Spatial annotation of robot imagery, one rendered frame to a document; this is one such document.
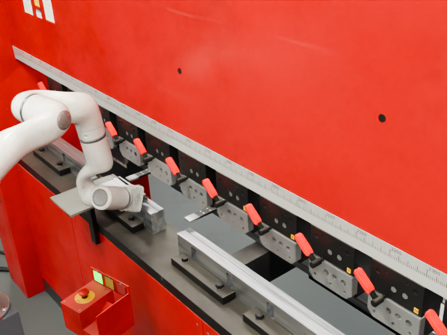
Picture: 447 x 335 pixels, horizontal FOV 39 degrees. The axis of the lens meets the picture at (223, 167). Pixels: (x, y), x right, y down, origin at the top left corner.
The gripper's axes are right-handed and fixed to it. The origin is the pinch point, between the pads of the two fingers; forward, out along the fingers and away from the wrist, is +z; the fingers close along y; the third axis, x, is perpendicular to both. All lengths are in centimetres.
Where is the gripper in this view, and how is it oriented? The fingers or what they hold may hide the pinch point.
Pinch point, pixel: (142, 198)
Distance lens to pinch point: 249.2
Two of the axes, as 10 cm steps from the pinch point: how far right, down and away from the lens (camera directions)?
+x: -9.3, -1.3, 3.5
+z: 3.4, 0.5, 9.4
